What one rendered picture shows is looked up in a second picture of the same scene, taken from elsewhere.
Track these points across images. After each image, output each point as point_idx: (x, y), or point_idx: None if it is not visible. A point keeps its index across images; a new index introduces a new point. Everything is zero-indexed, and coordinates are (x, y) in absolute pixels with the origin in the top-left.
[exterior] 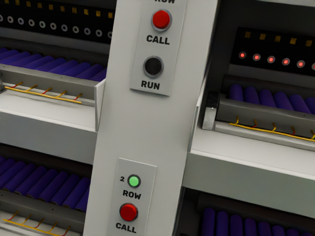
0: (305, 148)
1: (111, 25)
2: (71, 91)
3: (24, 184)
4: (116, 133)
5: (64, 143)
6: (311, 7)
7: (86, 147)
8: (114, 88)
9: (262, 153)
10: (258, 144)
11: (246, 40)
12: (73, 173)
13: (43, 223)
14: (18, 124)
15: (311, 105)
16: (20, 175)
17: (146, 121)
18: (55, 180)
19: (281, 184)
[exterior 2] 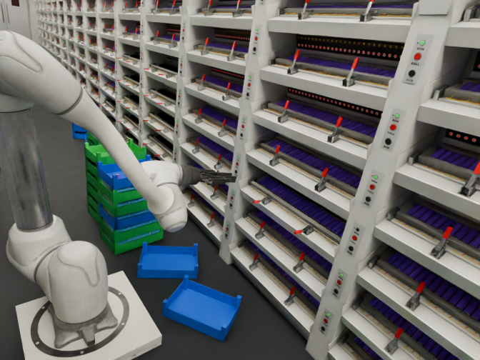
0: (398, 287)
1: None
2: (332, 238)
3: (314, 256)
4: (339, 260)
5: (326, 256)
6: None
7: (331, 259)
8: (341, 248)
9: (380, 283)
10: (382, 279)
11: None
12: None
13: (318, 273)
14: (315, 246)
15: (421, 273)
16: (313, 252)
17: (347, 261)
18: (325, 258)
19: (380, 293)
